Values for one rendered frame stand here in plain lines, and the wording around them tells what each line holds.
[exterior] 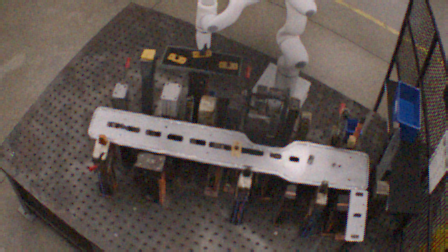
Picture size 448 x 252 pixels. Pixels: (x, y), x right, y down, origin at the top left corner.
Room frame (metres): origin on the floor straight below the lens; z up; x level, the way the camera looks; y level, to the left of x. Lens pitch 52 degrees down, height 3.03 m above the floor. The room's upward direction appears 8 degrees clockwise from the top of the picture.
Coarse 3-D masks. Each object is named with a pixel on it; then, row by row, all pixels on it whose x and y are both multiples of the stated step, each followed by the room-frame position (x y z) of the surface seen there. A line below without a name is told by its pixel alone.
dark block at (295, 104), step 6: (294, 102) 1.66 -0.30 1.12; (300, 102) 1.67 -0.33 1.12; (288, 108) 1.66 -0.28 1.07; (294, 108) 1.63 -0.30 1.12; (288, 114) 1.62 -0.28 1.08; (294, 114) 1.62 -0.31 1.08; (288, 120) 1.63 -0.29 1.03; (294, 120) 1.62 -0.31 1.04; (288, 126) 1.62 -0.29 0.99; (282, 132) 1.68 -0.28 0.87; (288, 132) 1.62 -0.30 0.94; (282, 138) 1.63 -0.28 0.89; (288, 138) 1.62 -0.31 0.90; (282, 144) 1.63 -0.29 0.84; (288, 144) 1.62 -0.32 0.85
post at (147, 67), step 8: (144, 64) 1.78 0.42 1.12; (152, 64) 1.78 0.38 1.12; (144, 72) 1.78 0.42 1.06; (152, 72) 1.78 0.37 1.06; (144, 80) 1.78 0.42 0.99; (152, 80) 1.79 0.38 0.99; (144, 88) 1.78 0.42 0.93; (152, 88) 1.79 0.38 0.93; (144, 96) 1.78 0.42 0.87; (152, 96) 1.79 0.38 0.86; (144, 104) 1.78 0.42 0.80; (152, 104) 1.79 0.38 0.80; (144, 112) 1.78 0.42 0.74; (152, 112) 1.79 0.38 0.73
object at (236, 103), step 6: (234, 96) 1.68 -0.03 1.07; (240, 96) 1.69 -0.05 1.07; (234, 102) 1.64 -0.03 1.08; (240, 102) 1.65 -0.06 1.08; (228, 108) 1.66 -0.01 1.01; (234, 108) 1.61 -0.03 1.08; (240, 108) 1.62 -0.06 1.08; (228, 114) 1.61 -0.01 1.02; (234, 114) 1.61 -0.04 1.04; (240, 114) 1.61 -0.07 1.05; (228, 120) 1.61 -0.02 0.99; (234, 120) 1.61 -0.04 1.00; (240, 120) 1.61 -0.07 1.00; (228, 126) 1.62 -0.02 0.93; (234, 126) 1.62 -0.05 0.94; (228, 150) 1.61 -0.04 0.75
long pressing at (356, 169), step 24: (96, 120) 1.49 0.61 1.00; (120, 120) 1.51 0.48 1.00; (144, 120) 1.53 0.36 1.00; (168, 120) 1.55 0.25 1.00; (120, 144) 1.38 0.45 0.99; (144, 144) 1.40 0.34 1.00; (168, 144) 1.42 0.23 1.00; (192, 144) 1.44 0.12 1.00; (312, 144) 1.53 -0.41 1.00; (240, 168) 1.36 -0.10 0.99; (264, 168) 1.37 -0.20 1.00; (288, 168) 1.38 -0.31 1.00; (312, 168) 1.40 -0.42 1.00; (336, 168) 1.41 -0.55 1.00; (360, 168) 1.43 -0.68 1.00
